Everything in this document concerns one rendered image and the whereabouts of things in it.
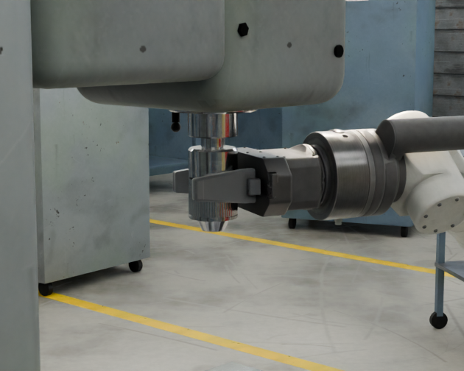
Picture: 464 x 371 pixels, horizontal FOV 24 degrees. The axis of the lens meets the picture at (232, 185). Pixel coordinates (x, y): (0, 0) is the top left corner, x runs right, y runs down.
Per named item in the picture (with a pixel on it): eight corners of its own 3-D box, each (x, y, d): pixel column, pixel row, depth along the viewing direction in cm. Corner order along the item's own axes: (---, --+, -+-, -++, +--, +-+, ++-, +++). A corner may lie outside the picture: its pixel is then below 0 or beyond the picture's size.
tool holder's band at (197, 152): (194, 154, 104) (194, 143, 104) (241, 155, 103) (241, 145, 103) (183, 160, 100) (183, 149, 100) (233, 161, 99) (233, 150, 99)
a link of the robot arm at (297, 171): (219, 128, 108) (324, 123, 113) (219, 221, 110) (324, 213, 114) (270, 140, 97) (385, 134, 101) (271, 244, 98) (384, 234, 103)
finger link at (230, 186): (191, 171, 98) (253, 168, 101) (192, 206, 99) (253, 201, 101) (197, 174, 97) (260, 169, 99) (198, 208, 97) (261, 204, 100)
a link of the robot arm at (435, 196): (322, 169, 113) (415, 163, 118) (359, 249, 107) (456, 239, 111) (358, 92, 105) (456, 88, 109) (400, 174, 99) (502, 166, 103)
